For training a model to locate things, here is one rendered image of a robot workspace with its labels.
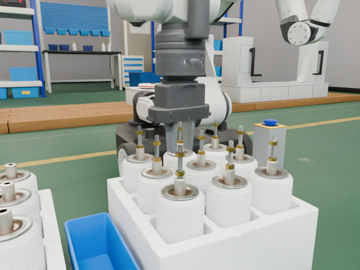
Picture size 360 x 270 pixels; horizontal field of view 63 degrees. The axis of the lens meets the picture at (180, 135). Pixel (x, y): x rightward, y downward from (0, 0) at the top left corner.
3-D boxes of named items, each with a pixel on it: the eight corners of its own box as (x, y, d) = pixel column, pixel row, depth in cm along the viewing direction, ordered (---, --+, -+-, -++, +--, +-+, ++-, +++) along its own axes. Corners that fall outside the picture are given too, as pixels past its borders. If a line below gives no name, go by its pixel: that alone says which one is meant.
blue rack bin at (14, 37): (6, 46, 473) (4, 32, 468) (32, 47, 490) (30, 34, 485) (4, 44, 430) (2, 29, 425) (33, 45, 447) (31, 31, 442)
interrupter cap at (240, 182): (255, 185, 61) (255, 181, 61) (228, 193, 57) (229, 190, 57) (230, 174, 67) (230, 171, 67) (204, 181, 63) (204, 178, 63)
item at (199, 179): (219, 242, 72) (221, 173, 67) (180, 240, 73) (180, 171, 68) (217, 222, 81) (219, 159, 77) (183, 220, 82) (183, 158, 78)
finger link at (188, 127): (191, 151, 55) (191, 118, 53) (181, 147, 57) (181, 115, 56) (197, 149, 56) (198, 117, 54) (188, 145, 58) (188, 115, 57)
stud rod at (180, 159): (181, 184, 56) (181, 146, 54) (177, 183, 56) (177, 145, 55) (183, 181, 57) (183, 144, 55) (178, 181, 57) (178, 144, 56)
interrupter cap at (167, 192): (157, 201, 54) (157, 197, 54) (164, 185, 61) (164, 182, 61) (198, 203, 53) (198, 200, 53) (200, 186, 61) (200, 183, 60)
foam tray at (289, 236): (110, 235, 87) (106, 178, 83) (219, 207, 104) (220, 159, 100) (160, 344, 53) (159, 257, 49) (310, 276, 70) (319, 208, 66)
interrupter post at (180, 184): (173, 196, 56) (173, 180, 55) (174, 190, 59) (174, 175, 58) (185, 196, 56) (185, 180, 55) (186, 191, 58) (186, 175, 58)
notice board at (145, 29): (129, 32, 660) (129, 16, 652) (150, 34, 683) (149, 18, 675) (130, 32, 659) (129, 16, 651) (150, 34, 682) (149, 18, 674)
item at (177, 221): (153, 287, 57) (151, 202, 53) (161, 256, 66) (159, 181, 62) (202, 291, 56) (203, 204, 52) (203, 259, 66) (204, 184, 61)
